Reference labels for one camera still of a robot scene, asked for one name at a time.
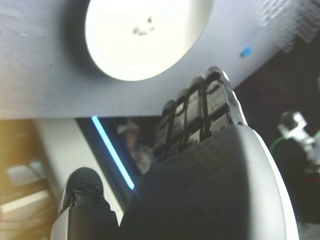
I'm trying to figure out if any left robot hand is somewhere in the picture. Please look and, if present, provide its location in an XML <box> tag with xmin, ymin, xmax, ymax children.
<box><xmin>49</xmin><ymin>66</ymin><xmax>301</xmax><ymax>240</ymax></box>

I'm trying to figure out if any blurred person with headset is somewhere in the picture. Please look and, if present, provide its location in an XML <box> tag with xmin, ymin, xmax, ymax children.
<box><xmin>116</xmin><ymin>119</ymin><xmax>155</xmax><ymax>175</ymax></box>

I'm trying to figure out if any blue block with two holes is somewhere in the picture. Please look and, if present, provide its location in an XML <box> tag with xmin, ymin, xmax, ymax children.
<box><xmin>239</xmin><ymin>46</ymin><xmax>254</xmax><ymax>58</ymax></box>

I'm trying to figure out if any brown wooden furniture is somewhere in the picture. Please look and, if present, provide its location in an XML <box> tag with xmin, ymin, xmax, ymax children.
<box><xmin>0</xmin><ymin>119</ymin><xmax>60</xmax><ymax>240</ymax></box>

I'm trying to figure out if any silver wire rack shelf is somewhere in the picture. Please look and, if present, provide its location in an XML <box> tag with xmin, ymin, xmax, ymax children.
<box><xmin>259</xmin><ymin>0</ymin><xmax>320</xmax><ymax>53</ymax></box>

